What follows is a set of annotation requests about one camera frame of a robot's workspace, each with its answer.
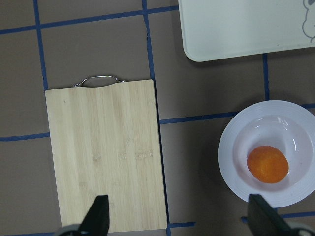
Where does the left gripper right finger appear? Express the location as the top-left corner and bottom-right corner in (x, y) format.
(248, 194), (291, 236)

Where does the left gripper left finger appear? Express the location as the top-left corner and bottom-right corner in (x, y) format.
(78, 195), (110, 236)

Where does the orange fruit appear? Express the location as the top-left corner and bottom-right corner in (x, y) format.
(247, 146), (289, 184)

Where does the cream bear tray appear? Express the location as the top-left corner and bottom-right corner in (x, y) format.
(179, 0), (315, 62)

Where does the bamboo cutting board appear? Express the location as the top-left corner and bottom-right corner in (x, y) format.
(45, 79), (167, 232)

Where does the white round plate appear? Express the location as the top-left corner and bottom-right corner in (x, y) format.
(218, 100), (315, 208)

